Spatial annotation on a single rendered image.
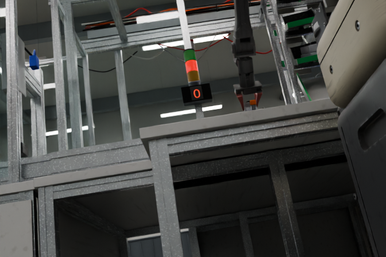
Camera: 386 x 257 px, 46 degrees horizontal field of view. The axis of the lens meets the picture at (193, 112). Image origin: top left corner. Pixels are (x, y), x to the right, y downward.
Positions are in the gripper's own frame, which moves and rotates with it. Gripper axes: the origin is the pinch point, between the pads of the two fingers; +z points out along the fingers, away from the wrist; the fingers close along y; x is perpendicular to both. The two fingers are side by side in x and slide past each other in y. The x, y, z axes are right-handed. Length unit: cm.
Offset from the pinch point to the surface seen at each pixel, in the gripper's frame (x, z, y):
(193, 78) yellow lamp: -18.3, -9.6, 19.2
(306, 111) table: 60, -21, -5
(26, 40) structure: -714, 76, 299
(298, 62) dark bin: -1.1, -14.5, -20.4
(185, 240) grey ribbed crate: -117, 143, 40
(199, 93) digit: -13.5, -4.4, 17.9
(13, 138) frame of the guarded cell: 22, -12, 82
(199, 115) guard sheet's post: -11.4, 4.5, 19.6
